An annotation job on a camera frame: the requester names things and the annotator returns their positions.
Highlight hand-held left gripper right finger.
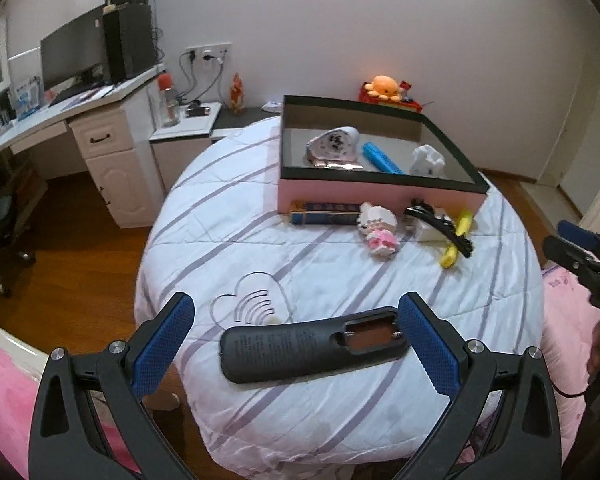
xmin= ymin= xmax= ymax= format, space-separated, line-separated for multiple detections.
xmin=398 ymin=291 xmax=563 ymax=480

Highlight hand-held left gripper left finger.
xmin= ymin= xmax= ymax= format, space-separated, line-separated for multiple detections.
xmin=28 ymin=291 xmax=195 ymax=480

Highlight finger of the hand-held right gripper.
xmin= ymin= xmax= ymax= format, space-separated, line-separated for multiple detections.
xmin=543 ymin=235 xmax=600 ymax=282
xmin=559 ymin=220 xmax=600 ymax=262

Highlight yellow highlighter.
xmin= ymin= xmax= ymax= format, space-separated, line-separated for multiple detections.
xmin=440 ymin=208 xmax=476 ymax=268

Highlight white cube charger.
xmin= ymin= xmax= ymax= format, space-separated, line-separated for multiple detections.
xmin=415 ymin=207 xmax=456 ymax=244

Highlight black hair clip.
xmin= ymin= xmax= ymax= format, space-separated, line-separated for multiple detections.
xmin=405 ymin=199 xmax=475 ymax=259

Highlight black remote control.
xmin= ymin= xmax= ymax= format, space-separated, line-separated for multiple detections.
xmin=219 ymin=308 xmax=411 ymax=385

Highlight pink white plush toy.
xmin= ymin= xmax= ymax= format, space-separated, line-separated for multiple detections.
xmin=357 ymin=202 xmax=399 ymax=252

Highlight white figurine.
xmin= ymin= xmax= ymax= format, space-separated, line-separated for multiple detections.
xmin=411 ymin=144 xmax=447 ymax=177

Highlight blue patterned box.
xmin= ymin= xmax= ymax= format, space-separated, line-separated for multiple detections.
xmin=290 ymin=201 xmax=363 ymax=227

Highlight pink storage box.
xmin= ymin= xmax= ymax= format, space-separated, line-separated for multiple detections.
xmin=277 ymin=95 xmax=489 ymax=217

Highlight blue comb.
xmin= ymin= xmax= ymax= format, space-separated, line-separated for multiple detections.
xmin=362 ymin=142 xmax=403 ymax=175

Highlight rose gold cylinder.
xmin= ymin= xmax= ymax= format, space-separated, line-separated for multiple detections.
xmin=314 ymin=159 xmax=365 ymax=171

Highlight white plug adapter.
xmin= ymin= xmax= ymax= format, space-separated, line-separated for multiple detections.
xmin=310 ymin=127 xmax=363 ymax=163

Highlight white desk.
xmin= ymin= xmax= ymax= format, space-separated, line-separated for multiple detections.
xmin=0 ymin=62 xmax=169 ymax=229

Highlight low dark-topped cabinet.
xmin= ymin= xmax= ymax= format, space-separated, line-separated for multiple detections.
xmin=150 ymin=101 xmax=281 ymax=197

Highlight red toy box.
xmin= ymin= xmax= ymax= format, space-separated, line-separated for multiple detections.
xmin=358 ymin=82 xmax=423 ymax=113

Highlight red-capped water bottle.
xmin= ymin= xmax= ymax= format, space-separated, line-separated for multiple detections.
xmin=157 ymin=72 xmax=181 ymax=127

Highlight orange octopus plush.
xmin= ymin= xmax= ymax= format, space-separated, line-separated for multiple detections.
xmin=364 ymin=75 xmax=401 ymax=100

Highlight mouse pad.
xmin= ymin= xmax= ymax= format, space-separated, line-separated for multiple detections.
xmin=60 ymin=85 xmax=116 ymax=111

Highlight orange figurine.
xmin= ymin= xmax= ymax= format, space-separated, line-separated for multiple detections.
xmin=230 ymin=72 xmax=246 ymax=115

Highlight black keyboard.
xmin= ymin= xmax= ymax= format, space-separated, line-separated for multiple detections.
xmin=50 ymin=82 xmax=105 ymax=106

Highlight blue packet box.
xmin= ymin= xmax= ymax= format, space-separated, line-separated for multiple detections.
xmin=10 ymin=77 xmax=43 ymax=121

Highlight black computer tower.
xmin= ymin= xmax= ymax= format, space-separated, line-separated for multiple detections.
xmin=103 ymin=4 xmax=158 ymax=84

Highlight black monitor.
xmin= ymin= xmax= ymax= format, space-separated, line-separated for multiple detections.
xmin=40 ymin=4 xmax=108 ymax=92

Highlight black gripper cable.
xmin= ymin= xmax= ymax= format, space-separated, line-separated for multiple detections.
xmin=551 ymin=384 xmax=590 ymax=400

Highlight white bed frame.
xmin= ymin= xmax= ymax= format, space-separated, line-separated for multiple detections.
xmin=0 ymin=312 xmax=51 ymax=361

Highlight black power cables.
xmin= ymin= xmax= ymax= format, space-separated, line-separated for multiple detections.
xmin=150 ymin=0 xmax=225 ymax=106

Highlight wall socket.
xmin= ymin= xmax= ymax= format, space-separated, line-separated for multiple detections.
xmin=186 ymin=43 xmax=232 ymax=62

